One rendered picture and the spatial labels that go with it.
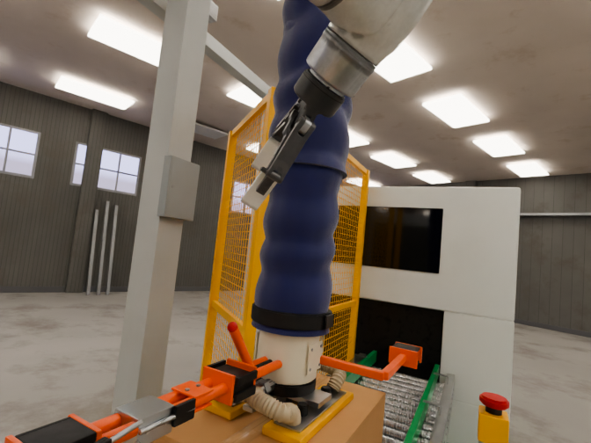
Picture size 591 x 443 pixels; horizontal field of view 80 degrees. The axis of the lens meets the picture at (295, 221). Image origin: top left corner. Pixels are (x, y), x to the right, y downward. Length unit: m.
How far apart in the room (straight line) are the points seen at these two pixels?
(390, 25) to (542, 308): 10.86
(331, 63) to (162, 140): 1.49
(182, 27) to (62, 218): 7.04
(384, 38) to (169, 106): 1.56
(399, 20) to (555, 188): 10.94
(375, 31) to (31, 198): 8.42
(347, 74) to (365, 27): 0.06
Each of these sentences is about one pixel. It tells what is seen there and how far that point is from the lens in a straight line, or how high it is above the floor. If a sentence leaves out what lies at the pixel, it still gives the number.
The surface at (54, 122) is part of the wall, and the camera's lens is 8.96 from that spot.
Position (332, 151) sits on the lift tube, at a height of 1.65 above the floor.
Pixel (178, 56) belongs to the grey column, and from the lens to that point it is 2.06.
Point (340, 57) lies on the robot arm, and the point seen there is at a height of 1.64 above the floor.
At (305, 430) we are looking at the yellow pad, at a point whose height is 0.97.
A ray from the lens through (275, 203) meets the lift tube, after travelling 0.95.
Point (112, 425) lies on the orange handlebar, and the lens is 0.68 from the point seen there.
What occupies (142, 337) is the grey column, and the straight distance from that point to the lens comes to 1.90.
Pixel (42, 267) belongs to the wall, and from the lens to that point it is 8.78.
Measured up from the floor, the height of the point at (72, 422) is 1.10.
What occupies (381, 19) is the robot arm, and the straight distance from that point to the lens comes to 0.51.
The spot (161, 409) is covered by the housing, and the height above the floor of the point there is 1.10.
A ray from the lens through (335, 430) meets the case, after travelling 0.99.
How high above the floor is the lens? 1.38
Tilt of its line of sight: 5 degrees up
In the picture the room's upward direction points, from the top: 6 degrees clockwise
